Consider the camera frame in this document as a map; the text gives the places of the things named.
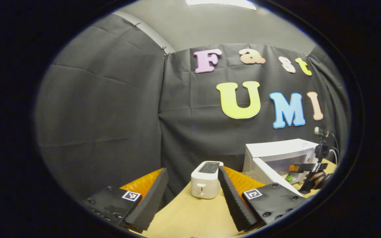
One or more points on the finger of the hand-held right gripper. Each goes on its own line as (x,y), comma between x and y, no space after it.
(309,167)

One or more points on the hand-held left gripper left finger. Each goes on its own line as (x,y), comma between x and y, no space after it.
(149,201)

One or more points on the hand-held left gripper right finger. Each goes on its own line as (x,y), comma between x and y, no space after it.
(235,201)

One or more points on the sandwich with lettuce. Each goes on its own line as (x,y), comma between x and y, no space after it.
(289,178)

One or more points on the white microwave oven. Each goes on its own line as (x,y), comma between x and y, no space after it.
(276,150)

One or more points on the white toaster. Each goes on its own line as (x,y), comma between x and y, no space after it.
(205,185)

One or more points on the long ceiling light panel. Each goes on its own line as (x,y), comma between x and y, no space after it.
(222,3)

